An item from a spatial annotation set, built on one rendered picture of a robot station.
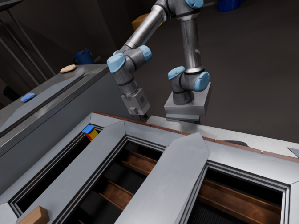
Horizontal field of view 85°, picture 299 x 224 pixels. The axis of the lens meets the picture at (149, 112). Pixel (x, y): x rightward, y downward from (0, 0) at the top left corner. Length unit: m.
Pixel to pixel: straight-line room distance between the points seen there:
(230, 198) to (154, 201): 0.34
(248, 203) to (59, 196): 0.80
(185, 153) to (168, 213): 0.24
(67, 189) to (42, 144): 0.41
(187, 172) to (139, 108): 0.33
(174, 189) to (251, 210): 0.32
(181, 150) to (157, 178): 0.16
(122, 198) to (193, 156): 0.43
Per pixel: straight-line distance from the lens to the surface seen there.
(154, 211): 0.66
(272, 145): 1.02
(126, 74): 0.67
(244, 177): 0.72
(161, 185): 0.69
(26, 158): 1.21
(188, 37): 0.93
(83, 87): 1.27
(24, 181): 1.16
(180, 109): 1.16
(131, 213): 0.69
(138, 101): 0.71
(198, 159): 0.72
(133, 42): 0.85
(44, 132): 1.20
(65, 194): 0.90
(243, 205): 0.84
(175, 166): 0.72
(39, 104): 1.27
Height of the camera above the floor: 1.46
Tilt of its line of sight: 37 degrees down
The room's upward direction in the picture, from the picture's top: 22 degrees counter-clockwise
